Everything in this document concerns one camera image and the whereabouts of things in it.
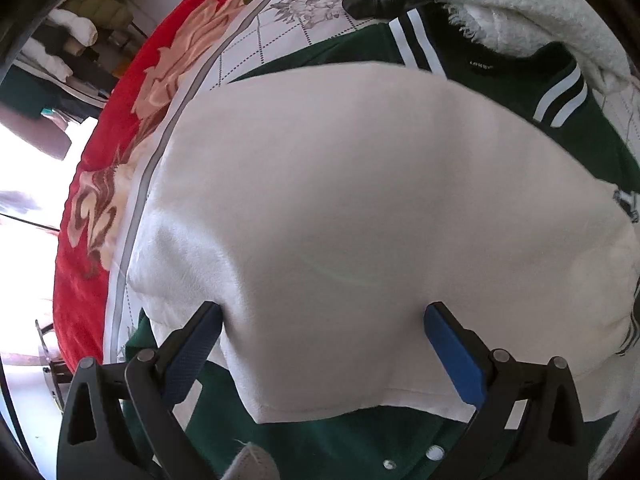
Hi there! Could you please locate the black cloth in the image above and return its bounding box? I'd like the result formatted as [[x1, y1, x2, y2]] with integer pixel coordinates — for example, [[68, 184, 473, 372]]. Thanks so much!
[[342, 0, 426, 21]]

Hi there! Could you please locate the white fluffy blanket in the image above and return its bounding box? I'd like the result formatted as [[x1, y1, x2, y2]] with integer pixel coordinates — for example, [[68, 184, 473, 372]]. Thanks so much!
[[330, 0, 632, 93]]

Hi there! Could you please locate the rack of hanging clothes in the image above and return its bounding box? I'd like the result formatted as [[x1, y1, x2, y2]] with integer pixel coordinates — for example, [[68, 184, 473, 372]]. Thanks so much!
[[0, 0, 151, 121]]

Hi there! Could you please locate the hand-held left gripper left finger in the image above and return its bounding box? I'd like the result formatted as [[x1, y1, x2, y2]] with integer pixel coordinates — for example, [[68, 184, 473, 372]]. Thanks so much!
[[56, 301, 224, 480]]

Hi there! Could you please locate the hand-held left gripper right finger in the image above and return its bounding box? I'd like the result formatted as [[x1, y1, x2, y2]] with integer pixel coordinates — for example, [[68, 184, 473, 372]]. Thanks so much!
[[423, 301, 592, 480]]

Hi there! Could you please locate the green and white varsity jacket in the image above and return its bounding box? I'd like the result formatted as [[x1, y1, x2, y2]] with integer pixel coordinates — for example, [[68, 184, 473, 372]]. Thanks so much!
[[116, 4, 640, 480]]

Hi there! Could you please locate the red floral printed blanket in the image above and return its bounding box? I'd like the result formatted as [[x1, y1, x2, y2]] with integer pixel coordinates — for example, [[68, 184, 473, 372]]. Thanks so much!
[[52, 0, 640, 366]]

